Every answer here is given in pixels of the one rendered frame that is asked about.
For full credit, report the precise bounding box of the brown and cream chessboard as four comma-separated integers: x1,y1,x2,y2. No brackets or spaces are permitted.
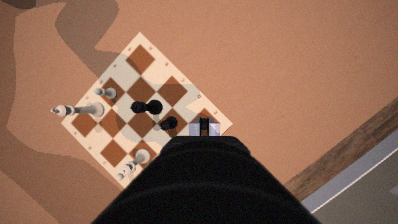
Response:
61,32,232,188

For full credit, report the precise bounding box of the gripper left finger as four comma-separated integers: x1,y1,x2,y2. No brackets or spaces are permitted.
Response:
189,117,202,136

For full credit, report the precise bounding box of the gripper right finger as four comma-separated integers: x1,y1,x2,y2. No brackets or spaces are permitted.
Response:
207,117,220,136

